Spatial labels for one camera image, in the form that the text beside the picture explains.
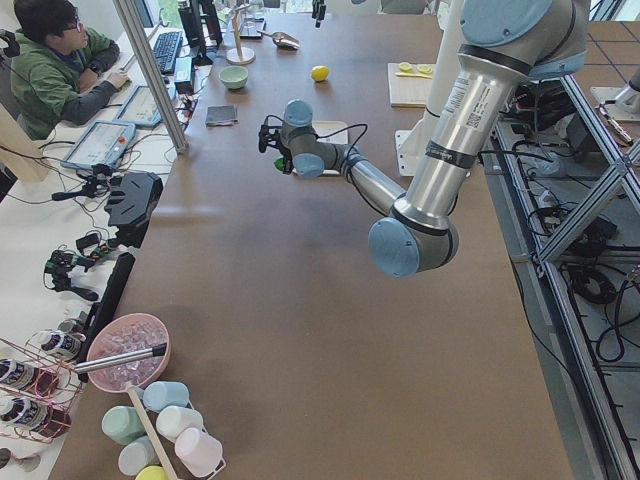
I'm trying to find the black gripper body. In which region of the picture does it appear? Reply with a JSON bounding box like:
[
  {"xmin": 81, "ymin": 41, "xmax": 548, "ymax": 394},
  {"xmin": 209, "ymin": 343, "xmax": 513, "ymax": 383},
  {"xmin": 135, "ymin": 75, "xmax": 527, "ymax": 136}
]
[{"xmin": 258, "ymin": 123, "xmax": 293, "ymax": 174}]

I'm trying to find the green lime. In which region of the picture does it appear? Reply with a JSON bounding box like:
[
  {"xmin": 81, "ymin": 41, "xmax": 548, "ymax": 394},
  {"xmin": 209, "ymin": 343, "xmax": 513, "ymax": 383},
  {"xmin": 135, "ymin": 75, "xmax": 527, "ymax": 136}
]
[{"xmin": 274, "ymin": 157, "xmax": 285, "ymax": 171}]

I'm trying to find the yellow lemon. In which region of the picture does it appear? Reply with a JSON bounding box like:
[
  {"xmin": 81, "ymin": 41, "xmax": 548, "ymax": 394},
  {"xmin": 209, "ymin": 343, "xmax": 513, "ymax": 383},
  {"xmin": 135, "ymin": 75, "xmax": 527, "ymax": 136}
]
[{"xmin": 310, "ymin": 65, "xmax": 330, "ymax": 83}]

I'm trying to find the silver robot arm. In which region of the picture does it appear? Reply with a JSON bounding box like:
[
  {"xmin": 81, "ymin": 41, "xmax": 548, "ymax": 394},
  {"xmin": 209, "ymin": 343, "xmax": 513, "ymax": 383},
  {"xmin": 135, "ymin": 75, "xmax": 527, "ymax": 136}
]
[{"xmin": 258, "ymin": 1, "xmax": 590, "ymax": 277}]

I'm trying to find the white rabbit print tray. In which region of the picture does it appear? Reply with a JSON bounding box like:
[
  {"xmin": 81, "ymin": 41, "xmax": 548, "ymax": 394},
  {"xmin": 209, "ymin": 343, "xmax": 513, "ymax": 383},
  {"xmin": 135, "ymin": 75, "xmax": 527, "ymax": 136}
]
[{"xmin": 293, "ymin": 120, "xmax": 350, "ymax": 179}]

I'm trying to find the silver metal scoop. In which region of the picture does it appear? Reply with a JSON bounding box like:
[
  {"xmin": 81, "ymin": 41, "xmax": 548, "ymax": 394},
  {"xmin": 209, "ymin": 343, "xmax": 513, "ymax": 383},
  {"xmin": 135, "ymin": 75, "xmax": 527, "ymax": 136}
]
[{"xmin": 259, "ymin": 30, "xmax": 300, "ymax": 51}]

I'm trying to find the grey folded cloth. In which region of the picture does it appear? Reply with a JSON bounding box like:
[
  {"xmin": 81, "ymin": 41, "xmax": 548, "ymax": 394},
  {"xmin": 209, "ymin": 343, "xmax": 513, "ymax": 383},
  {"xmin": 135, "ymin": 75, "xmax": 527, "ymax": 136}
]
[{"xmin": 205, "ymin": 105, "xmax": 238, "ymax": 127}]

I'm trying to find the light green bowl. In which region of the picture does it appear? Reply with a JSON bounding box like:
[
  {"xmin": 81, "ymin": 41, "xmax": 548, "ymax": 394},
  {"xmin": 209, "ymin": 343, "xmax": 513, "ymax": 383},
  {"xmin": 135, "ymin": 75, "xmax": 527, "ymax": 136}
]
[{"xmin": 218, "ymin": 65, "xmax": 249, "ymax": 90}]

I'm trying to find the wooden cup tree stand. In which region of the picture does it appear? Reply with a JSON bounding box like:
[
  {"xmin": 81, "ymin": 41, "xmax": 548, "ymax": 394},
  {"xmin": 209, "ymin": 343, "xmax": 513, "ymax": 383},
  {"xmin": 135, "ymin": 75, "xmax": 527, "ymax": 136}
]
[{"xmin": 226, "ymin": 5, "xmax": 256, "ymax": 66}]

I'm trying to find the lemon slice upper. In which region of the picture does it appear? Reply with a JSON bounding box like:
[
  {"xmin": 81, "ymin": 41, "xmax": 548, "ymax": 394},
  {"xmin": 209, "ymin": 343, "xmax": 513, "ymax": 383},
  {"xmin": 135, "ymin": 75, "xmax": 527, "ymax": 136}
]
[{"xmin": 398, "ymin": 62, "xmax": 413, "ymax": 73}]

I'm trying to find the yellow plastic knife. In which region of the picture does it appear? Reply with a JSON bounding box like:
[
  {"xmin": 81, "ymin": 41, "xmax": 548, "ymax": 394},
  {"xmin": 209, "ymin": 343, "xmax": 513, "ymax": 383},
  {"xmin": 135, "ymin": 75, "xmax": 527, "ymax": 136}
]
[{"xmin": 394, "ymin": 71, "xmax": 433, "ymax": 79}]

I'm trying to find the bamboo cutting board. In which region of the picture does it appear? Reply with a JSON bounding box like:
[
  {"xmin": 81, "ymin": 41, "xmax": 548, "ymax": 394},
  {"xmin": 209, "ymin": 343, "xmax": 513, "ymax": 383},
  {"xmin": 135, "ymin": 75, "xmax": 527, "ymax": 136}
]
[{"xmin": 387, "ymin": 63, "xmax": 435, "ymax": 108}]

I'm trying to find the black monitor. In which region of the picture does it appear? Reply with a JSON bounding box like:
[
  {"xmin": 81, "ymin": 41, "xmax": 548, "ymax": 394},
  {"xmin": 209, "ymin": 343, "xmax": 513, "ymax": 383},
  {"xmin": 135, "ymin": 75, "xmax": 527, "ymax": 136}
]
[{"xmin": 177, "ymin": 0, "xmax": 223, "ymax": 66}]

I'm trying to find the blue teach pendant far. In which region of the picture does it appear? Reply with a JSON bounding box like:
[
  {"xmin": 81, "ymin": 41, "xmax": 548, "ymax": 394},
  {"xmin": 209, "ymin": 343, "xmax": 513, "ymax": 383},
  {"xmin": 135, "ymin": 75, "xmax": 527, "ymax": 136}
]
[{"xmin": 114, "ymin": 85, "xmax": 162, "ymax": 129}]

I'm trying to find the blue teach pendant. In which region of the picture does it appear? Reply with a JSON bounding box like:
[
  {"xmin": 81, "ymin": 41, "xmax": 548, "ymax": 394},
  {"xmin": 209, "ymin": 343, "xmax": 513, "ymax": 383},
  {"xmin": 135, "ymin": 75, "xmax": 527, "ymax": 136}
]
[
  {"xmin": 114, "ymin": 85, "xmax": 162, "ymax": 129},
  {"xmin": 61, "ymin": 120, "xmax": 136, "ymax": 171}
]

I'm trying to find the black keyboard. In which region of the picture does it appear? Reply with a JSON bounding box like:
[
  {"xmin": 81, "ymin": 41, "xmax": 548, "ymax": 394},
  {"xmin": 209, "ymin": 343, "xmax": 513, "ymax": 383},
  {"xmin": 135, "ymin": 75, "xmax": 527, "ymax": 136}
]
[{"xmin": 153, "ymin": 31, "xmax": 183, "ymax": 75}]

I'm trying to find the blue teach pendant near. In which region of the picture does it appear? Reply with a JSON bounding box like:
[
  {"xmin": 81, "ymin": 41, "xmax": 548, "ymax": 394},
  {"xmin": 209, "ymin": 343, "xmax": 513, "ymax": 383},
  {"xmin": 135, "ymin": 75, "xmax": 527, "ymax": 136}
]
[{"xmin": 61, "ymin": 120, "xmax": 136, "ymax": 171}]

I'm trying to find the person in green hoodie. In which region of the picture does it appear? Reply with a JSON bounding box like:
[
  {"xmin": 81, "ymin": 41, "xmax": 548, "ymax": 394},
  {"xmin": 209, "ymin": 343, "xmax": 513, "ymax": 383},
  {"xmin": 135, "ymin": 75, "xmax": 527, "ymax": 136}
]
[{"xmin": 10, "ymin": 0, "xmax": 129, "ymax": 140}]

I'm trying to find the pink ice bucket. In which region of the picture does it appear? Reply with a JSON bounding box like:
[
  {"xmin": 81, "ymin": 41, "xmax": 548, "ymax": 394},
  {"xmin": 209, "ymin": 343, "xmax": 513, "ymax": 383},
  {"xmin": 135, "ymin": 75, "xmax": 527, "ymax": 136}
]
[{"xmin": 87, "ymin": 313, "xmax": 170, "ymax": 393}]

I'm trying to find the pastel blue cup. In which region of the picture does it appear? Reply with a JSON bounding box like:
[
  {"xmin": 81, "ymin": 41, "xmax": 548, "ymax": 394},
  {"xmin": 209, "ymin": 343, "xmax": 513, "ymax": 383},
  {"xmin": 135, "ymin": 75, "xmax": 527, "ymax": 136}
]
[{"xmin": 143, "ymin": 381, "xmax": 190, "ymax": 413}]

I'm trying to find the white cup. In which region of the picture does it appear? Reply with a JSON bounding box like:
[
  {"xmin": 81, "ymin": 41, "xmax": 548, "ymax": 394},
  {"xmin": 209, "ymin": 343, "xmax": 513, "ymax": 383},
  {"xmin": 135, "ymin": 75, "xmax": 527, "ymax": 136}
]
[{"xmin": 156, "ymin": 406, "xmax": 204, "ymax": 442}]

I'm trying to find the pastel green cup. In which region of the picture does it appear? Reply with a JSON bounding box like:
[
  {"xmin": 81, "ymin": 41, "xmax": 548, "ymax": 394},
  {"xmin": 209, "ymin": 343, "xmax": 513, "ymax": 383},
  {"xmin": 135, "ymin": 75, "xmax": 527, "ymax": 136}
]
[{"xmin": 101, "ymin": 405, "xmax": 146, "ymax": 446}]

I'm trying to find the pastel pink cup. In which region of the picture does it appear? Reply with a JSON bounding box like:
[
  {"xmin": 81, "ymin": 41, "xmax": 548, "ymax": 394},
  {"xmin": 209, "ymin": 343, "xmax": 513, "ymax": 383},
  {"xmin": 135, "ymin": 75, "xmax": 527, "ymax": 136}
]
[{"xmin": 174, "ymin": 428, "xmax": 226, "ymax": 478}]

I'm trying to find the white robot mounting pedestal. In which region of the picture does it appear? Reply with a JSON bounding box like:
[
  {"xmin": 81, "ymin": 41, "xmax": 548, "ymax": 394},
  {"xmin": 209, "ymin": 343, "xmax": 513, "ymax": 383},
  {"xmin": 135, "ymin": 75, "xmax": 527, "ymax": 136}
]
[{"xmin": 395, "ymin": 0, "xmax": 464, "ymax": 177}]

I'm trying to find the aluminium frame post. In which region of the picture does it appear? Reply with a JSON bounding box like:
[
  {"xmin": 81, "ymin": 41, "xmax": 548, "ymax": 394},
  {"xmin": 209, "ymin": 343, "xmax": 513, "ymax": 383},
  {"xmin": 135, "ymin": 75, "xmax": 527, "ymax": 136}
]
[{"xmin": 112, "ymin": 0, "xmax": 188, "ymax": 155}]

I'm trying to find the copper wire bottle rack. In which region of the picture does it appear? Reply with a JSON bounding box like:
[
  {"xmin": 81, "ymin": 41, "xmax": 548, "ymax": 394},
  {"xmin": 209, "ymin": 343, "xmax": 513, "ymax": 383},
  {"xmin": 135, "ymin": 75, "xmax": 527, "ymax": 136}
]
[{"xmin": 1, "ymin": 329, "xmax": 82, "ymax": 443}]

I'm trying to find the white wire cup rack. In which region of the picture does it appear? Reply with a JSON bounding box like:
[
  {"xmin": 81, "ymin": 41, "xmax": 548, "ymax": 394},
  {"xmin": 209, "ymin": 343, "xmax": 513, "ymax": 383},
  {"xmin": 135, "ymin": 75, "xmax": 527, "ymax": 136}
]
[{"xmin": 125, "ymin": 383, "xmax": 226, "ymax": 479}]

